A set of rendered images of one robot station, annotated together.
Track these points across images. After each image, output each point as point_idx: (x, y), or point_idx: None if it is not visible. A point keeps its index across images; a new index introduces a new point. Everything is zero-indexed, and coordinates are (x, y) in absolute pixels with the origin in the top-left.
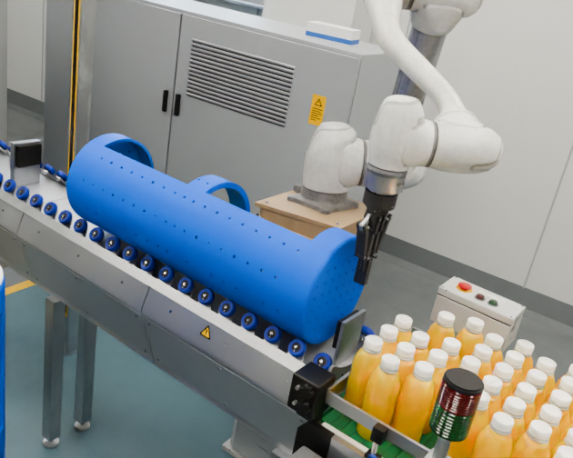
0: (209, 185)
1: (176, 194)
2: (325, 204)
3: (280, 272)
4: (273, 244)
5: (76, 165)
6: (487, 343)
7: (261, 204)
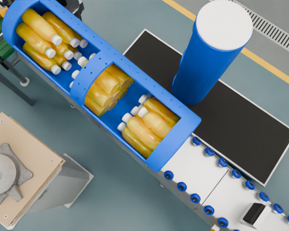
0: (98, 55)
1: (120, 57)
2: (3, 151)
3: (61, 4)
4: (62, 9)
5: (196, 115)
6: None
7: (57, 155)
